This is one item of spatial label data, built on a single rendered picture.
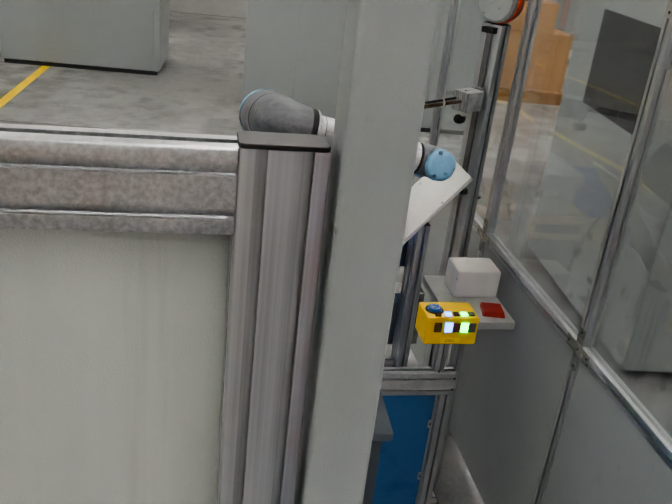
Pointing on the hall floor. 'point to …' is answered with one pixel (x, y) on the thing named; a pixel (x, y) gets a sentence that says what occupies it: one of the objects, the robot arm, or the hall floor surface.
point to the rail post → (434, 448)
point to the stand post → (416, 252)
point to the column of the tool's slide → (460, 213)
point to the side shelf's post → (453, 389)
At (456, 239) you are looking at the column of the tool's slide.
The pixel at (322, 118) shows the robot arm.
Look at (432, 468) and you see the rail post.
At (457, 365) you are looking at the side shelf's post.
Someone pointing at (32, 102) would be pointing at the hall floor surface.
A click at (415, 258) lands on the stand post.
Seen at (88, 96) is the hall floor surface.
